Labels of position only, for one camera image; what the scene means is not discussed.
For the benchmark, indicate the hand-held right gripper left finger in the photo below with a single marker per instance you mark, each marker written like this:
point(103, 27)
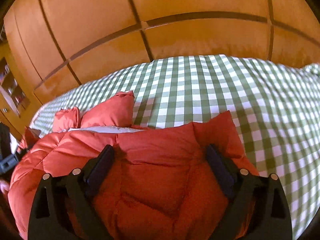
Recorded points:
point(100, 167)

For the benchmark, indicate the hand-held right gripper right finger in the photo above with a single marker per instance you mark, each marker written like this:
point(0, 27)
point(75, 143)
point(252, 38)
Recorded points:
point(220, 170)

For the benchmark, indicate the orange puffer jacket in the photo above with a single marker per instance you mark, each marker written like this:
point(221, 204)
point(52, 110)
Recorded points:
point(155, 155)

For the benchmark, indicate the person's left hand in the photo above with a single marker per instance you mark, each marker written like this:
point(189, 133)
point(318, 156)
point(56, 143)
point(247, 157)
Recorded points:
point(3, 186)

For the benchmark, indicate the wooden bookshelf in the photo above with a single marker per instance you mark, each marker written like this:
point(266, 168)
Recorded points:
point(10, 85)

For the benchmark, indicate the green checked bed cover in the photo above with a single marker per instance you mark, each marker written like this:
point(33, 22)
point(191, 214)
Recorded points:
point(200, 92)

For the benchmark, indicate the wooden wardrobe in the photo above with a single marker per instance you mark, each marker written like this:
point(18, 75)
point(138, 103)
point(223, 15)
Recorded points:
point(175, 0)

